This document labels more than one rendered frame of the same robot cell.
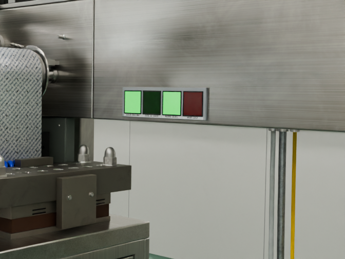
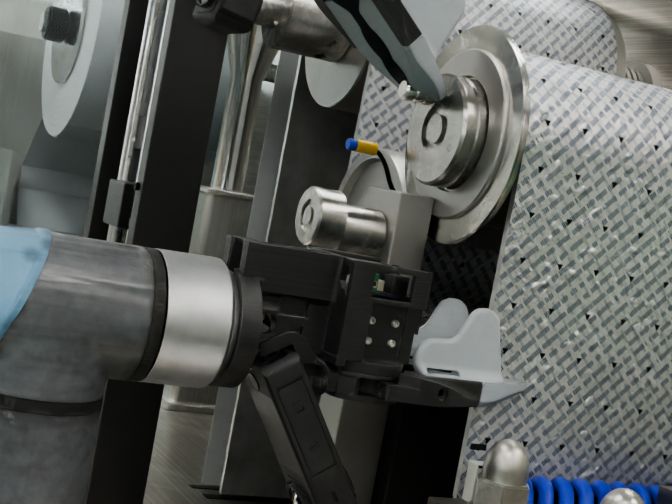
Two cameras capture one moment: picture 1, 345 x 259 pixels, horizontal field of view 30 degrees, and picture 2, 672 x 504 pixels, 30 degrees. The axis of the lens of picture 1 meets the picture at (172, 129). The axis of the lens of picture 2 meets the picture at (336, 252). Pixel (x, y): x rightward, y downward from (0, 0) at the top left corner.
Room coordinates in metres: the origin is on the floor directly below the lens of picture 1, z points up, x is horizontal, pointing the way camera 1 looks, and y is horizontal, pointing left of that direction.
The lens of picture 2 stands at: (0.66, 0.25, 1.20)
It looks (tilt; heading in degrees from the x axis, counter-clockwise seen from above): 3 degrees down; 24
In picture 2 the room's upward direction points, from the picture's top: 11 degrees clockwise
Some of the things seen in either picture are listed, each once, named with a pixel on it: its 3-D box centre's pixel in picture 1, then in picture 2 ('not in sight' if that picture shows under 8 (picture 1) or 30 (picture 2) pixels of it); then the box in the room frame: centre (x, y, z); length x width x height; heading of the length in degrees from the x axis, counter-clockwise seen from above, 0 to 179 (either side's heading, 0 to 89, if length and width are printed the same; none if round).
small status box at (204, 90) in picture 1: (162, 103); not in sight; (1.46, 0.02, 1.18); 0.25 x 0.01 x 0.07; 50
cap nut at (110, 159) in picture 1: (110, 155); not in sight; (1.56, 0.15, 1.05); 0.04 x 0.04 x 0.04
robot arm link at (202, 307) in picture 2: not in sight; (182, 318); (1.27, 0.61, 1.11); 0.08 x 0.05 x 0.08; 50
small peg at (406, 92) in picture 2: not in sight; (420, 93); (1.43, 0.56, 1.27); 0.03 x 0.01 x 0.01; 140
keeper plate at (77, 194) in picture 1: (77, 201); not in sight; (1.42, 0.21, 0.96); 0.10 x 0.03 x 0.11; 140
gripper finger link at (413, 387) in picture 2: not in sight; (410, 384); (1.37, 0.50, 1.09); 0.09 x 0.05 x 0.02; 139
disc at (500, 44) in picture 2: not in sight; (462, 134); (1.46, 0.53, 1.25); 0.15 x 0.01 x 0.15; 50
